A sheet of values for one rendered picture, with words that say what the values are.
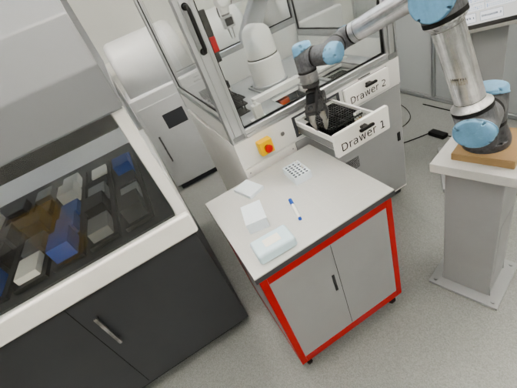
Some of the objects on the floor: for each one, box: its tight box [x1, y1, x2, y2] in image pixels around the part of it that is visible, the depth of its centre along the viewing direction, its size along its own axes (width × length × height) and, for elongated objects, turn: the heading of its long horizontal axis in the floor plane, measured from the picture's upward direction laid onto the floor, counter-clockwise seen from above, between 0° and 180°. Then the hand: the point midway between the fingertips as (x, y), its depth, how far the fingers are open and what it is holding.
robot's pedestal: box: [429, 135, 517, 311], centre depth 140 cm, size 30×30×76 cm
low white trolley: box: [205, 144, 402, 365], centre depth 157 cm, size 58×62×76 cm
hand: (321, 128), depth 137 cm, fingers open, 3 cm apart
